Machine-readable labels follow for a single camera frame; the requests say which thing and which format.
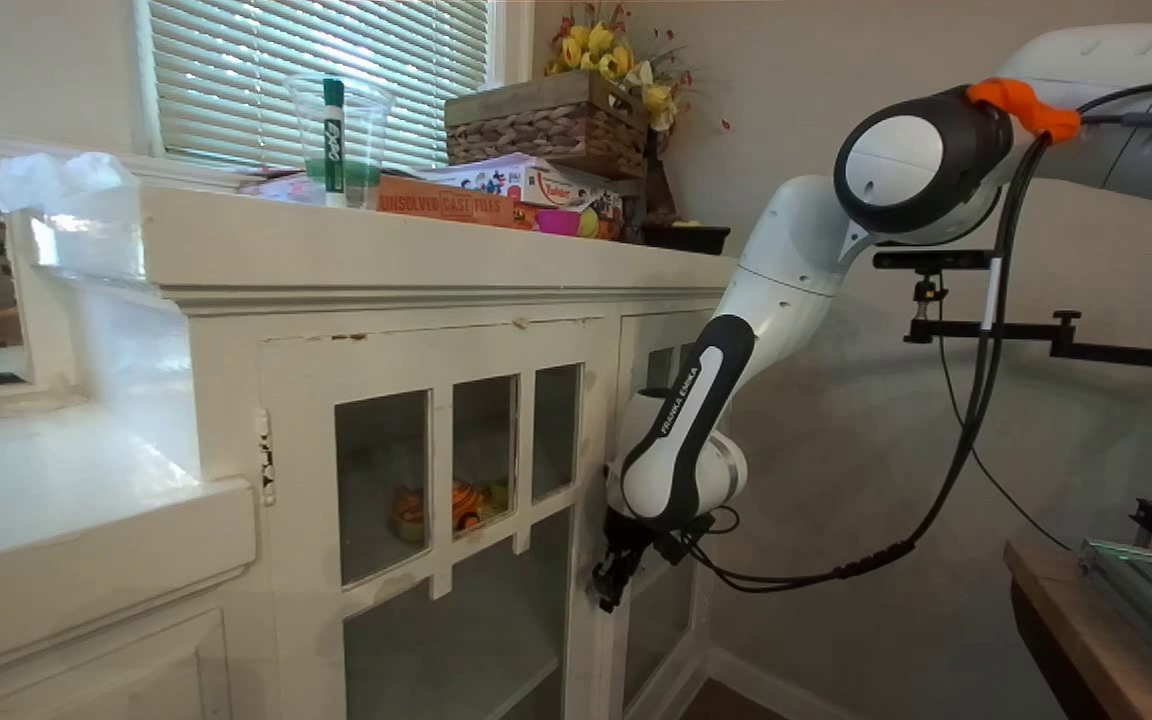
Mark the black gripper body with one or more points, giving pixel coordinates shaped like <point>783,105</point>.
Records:
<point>661,536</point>

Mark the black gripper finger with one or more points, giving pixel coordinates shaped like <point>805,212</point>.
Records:
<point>604,590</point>

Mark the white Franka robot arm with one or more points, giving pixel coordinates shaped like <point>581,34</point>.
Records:
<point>790,283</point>

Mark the tall white cabinet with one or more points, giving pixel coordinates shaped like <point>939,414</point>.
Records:
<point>402,253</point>

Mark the low white drawer cabinet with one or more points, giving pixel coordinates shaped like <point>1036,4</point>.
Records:
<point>68,563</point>

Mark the orange colourful toy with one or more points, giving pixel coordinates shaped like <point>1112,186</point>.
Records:
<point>449,510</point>

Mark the dark shallow tray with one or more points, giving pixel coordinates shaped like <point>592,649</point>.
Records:
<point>688,239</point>

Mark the yellow green fruit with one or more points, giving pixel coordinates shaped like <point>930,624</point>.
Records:
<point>592,225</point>

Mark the pink small item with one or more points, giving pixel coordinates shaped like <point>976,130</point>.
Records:
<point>556,223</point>

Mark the dark vase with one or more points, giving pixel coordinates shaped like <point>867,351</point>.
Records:
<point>661,186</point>

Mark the white colourful printed box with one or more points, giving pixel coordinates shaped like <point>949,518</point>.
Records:
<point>521,182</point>

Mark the orange flat box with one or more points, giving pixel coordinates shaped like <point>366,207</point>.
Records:
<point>441,200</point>

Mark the brown wicker basket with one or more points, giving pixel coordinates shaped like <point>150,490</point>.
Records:
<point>540,126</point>

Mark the wooden table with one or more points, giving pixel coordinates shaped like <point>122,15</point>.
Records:
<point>1082,643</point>

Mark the yellow flower bunch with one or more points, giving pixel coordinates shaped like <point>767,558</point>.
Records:
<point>608,63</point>

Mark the clear plastic cup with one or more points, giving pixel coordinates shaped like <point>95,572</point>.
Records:
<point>369,146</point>

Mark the green white marker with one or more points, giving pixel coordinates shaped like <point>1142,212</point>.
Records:
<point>334,133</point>

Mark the white window blind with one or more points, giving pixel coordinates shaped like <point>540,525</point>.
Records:
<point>259,81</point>

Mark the black stereo camera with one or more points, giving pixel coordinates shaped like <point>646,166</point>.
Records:
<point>932,256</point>

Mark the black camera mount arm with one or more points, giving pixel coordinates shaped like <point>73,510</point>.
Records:
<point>1082,345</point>

